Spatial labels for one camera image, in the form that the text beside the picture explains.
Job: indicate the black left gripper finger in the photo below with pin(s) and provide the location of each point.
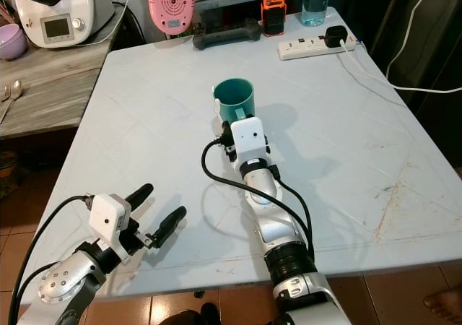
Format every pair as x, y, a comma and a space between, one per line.
141, 193
169, 224

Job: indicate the teal plastic cup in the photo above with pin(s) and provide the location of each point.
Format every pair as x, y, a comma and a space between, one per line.
234, 94

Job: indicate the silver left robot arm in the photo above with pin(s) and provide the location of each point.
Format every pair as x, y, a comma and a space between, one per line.
65, 285

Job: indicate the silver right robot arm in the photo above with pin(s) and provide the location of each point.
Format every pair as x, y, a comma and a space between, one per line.
285, 231

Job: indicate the black robot foot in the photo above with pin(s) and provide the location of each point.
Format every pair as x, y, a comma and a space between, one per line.
188, 316

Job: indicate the white power strip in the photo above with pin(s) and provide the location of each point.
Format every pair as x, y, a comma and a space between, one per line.
303, 48

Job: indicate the orange black battery pack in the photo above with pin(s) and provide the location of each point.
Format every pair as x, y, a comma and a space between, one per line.
273, 14

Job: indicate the grey wooden counter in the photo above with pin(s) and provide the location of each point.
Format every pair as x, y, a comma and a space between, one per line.
50, 87

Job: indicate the pink round device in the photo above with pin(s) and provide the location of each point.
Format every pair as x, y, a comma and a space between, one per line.
171, 6

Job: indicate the black plug adapter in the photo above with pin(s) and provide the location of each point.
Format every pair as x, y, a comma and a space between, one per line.
336, 36

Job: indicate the clear water bottle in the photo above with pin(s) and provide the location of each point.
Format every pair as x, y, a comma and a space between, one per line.
316, 7

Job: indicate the metal spoon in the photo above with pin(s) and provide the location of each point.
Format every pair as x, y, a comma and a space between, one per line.
16, 88
6, 92

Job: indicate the purple bowl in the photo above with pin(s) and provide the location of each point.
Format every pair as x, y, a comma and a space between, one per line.
11, 43

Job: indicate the white kitchen appliance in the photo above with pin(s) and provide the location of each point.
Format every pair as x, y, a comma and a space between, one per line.
54, 11

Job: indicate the person's bare foot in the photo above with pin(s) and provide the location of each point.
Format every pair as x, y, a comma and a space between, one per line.
444, 307

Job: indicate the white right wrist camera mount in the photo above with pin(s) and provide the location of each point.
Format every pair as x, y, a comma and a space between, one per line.
250, 137

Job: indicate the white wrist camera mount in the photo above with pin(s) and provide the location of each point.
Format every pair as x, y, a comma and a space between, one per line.
250, 137
110, 218

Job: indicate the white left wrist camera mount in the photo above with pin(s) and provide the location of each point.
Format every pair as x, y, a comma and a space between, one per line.
110, 218

